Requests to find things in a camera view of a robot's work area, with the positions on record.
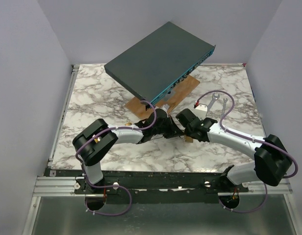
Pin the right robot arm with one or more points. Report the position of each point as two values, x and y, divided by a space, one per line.
270 161

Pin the silver wrench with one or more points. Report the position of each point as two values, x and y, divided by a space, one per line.
214 98
224 107

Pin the wooden board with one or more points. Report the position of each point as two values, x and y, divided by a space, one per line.
172 99

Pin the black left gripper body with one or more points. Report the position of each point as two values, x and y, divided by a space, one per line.
169 131

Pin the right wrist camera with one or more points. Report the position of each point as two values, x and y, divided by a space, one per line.
200 111

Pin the large brass padlock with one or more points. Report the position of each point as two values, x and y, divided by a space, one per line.
188 139

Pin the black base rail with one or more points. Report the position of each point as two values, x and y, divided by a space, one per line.
121 187

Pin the dark network switch box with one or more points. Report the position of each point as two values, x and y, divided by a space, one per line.
152 67

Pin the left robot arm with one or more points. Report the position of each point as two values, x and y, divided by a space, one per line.
94 142

